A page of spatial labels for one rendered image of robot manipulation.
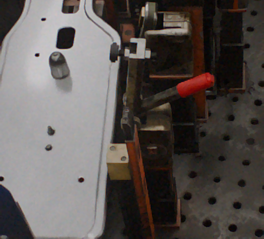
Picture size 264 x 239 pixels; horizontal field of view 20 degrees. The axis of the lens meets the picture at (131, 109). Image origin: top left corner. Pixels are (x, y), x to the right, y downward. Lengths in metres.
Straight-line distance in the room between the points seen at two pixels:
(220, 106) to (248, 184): 0.20
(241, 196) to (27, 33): 0.52
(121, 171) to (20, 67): 0.31
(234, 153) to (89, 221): 0.48
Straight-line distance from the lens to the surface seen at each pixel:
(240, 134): 1.54
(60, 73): 1.26
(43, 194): 1.16
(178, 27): 1.23
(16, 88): 1.28
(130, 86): 1.06
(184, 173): 1.49
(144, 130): 1.13
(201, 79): 1.06
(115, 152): 1.10
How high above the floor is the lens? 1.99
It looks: 55 degrees down
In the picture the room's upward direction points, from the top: 10 degrees counter-clockwise
